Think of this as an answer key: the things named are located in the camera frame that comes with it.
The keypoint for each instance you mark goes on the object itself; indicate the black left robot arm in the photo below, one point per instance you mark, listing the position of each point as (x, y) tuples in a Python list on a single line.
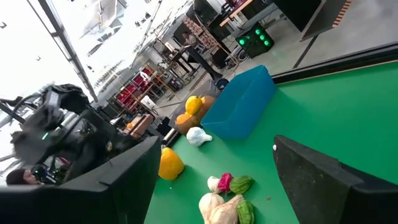
[(77, 143)]

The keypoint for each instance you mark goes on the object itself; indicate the computer with green lights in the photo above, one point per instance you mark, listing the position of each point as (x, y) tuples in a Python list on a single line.
[(255, 40)]

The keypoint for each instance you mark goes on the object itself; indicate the black cabinet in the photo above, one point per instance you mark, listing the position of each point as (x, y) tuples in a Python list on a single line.
[(295, 12)]

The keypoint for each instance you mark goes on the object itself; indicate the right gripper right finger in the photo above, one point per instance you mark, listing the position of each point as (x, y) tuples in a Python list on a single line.
[(326, 193)]

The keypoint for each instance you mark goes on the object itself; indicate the person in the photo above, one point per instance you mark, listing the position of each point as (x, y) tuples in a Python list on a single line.
[(21, 177)]

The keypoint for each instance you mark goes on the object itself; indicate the beige papery onion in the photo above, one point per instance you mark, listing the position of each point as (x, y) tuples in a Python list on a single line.
[(227, 214)]

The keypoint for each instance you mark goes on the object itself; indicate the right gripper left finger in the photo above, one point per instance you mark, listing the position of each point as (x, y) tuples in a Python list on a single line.
[(93, 193)]

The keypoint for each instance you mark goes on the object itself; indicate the blue plastic bin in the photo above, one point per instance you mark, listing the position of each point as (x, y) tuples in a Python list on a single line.
[(239, 105)]

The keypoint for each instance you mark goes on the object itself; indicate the yellow bell pepper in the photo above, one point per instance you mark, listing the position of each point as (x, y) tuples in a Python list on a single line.
[(170, 164)]

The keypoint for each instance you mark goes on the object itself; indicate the yellow lemon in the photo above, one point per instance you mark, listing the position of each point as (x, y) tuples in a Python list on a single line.
[(193, 104)]

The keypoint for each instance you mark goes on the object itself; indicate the black panel orange stripes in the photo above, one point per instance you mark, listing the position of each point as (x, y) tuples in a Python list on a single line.
[(323, 15)]

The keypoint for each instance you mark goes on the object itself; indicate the black overhead truss beam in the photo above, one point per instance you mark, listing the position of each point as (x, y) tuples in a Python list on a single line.
[(62, 46)]

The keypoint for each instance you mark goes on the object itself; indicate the wooden crate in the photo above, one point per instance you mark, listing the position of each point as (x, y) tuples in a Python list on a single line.
[(140, 124)]

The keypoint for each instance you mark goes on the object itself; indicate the smoky translucent plastic bin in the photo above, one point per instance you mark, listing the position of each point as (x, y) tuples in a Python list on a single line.
[(205, 88)]

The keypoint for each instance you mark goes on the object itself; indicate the black table frame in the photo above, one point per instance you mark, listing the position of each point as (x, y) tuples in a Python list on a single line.
[(342, 62)]

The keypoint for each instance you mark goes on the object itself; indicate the shelf with red bins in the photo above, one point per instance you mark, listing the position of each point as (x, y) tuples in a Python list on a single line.
[(136, 88)]

